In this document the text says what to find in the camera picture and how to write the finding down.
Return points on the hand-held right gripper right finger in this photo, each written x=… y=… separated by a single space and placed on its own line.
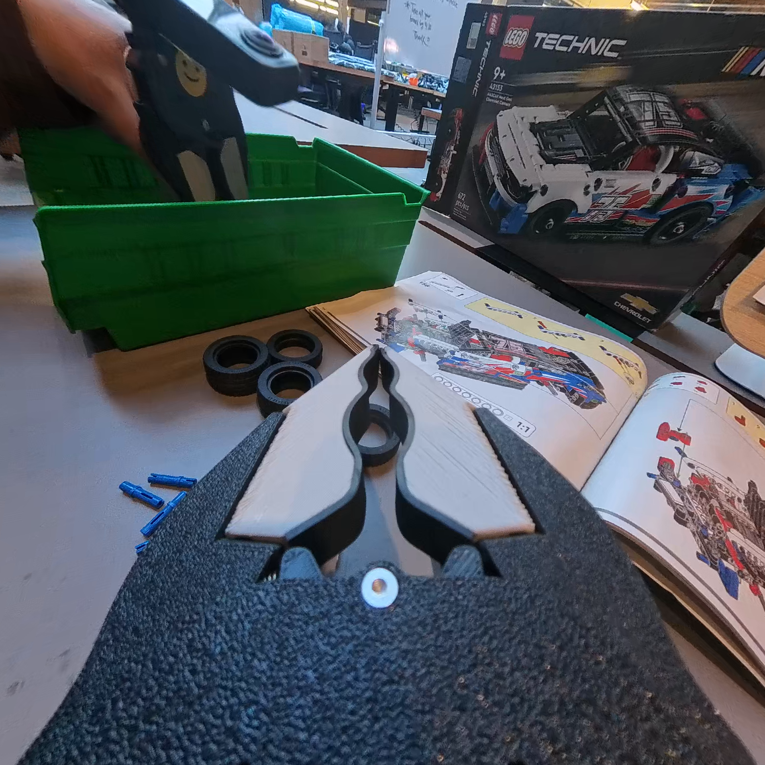
x=466 y=478

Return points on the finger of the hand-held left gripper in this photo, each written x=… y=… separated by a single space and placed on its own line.
x=194 y=176
x=233 y=167

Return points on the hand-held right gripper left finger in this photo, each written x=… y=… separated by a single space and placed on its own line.
x=299 y=478

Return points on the black toy tire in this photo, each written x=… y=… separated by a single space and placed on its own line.
x=376 y=451
x=215 y=370
x=268 y=394
x=275 y=349

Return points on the green plastic bin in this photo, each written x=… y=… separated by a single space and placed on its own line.
x=209 y=281

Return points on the toy car instruction booklet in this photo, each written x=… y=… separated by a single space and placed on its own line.
x=568 y=442

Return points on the person's left hand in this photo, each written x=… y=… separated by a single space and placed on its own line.
x=77 y=60

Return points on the cardboard box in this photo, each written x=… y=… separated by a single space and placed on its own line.
x=311 y=45

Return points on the blue plastic bag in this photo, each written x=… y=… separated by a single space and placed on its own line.
x=293 y=18

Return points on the long wooden workbench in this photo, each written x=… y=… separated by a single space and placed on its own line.
x=370 y=77

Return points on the whiteboard on stand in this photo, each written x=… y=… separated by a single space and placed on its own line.
x=418 y=30

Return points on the toy car set box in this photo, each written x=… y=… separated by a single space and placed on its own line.
x=568 y=257

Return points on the white stand base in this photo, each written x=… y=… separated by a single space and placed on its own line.
x=738 y=367

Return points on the rounded wooden board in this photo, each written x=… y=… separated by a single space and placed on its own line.
x=747 y=305

